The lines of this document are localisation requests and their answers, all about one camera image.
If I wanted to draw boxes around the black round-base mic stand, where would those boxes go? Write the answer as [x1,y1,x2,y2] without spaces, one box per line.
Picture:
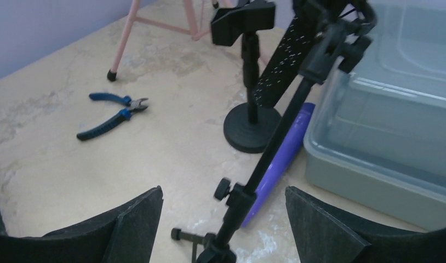
[210,1,281,153]

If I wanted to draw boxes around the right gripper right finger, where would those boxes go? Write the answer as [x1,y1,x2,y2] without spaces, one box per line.
[285,186,446,263]

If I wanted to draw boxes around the blue-handled pliers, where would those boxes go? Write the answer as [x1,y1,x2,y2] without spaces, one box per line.
[76,92,150,142]

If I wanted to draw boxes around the black tripod mic stand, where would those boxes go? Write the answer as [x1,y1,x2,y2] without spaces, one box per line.
[170,0,378,263]

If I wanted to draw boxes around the translucent plastic storage box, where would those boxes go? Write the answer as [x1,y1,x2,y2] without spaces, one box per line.
[304,1,446,231]

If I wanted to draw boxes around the purple microphone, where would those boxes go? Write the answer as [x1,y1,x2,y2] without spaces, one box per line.
[241,102,316,227]

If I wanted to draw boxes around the pink music stand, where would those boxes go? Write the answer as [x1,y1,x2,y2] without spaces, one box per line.
[106,0,271,82]

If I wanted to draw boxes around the silver condenser microphone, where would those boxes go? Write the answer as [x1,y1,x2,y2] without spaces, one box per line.
[251,0,351,109]

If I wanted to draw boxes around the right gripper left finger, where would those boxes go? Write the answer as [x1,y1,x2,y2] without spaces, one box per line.
[0,186,163,263]

